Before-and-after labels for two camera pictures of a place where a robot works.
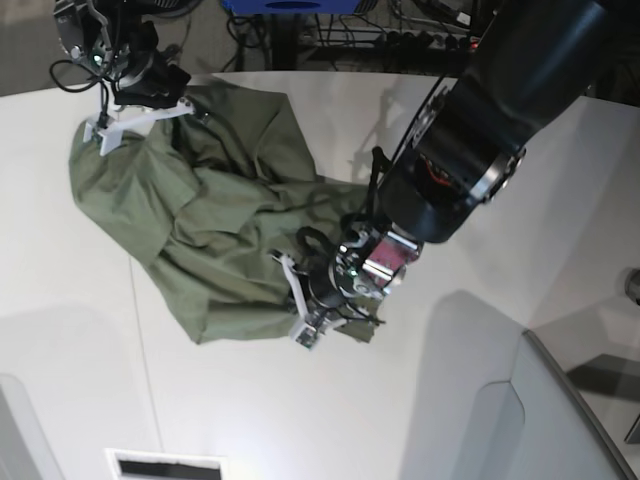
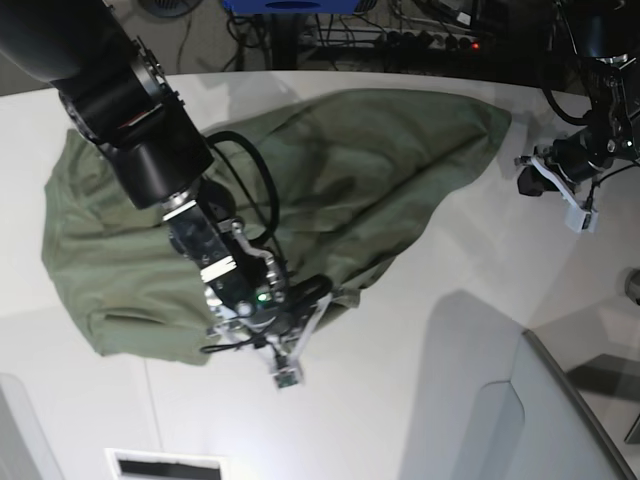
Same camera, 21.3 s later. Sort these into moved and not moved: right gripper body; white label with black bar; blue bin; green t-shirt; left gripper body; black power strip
Moved: right gripper body; left gripper body; green t-shirt
Not moved: blue bin; white label with black bar; black power strip
